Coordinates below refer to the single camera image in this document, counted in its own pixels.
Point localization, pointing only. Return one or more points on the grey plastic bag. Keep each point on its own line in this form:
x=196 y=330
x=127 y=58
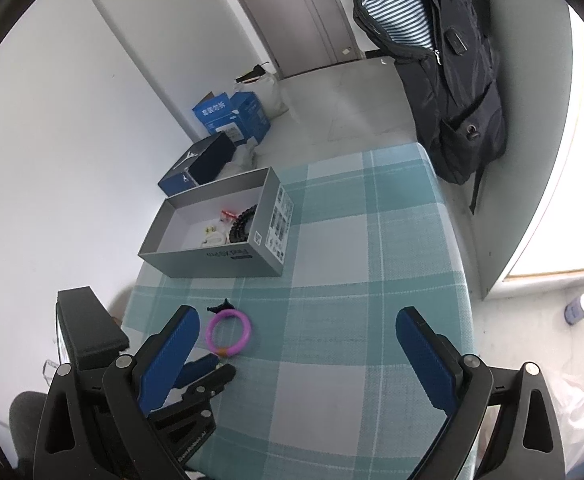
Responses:
x=244 y=152

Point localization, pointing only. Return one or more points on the grey cardboard box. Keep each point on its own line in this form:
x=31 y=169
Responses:
x=212 y=260

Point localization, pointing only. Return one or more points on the teal checked tablecloth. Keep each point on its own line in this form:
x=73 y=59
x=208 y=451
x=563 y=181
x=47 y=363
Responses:
x=352 y=260

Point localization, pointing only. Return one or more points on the white sack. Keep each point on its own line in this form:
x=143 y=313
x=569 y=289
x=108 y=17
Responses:
x=272 y=95

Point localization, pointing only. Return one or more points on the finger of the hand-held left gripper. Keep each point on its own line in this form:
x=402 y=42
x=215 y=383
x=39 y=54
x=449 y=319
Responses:
x=213 y=382
x=199 y=367

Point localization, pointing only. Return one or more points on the black backpack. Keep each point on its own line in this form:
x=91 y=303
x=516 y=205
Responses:
x=452 y=110

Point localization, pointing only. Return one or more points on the black bow hair clip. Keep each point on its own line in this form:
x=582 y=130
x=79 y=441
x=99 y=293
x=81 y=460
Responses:
x=222 y=306

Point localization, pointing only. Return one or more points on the small red hair accessory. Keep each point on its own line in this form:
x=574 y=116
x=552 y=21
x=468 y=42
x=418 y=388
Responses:
x=228 y=215

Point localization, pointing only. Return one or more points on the dark blue shoe box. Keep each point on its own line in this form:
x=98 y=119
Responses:
x=212 y=157

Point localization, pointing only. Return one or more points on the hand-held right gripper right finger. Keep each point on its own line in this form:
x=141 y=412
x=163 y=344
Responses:
x=424 y=360

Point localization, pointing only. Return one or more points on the blue cardboard box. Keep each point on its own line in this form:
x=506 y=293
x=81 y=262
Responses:
x=212 y=112

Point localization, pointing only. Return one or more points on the grey door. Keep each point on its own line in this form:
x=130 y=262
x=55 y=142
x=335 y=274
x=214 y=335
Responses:
x=302 y=20

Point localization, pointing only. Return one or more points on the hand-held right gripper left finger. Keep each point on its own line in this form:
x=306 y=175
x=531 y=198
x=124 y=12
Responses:
x=167 y=360

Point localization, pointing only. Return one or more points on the blue and white can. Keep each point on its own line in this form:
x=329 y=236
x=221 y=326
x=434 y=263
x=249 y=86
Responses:
x=577 y=310

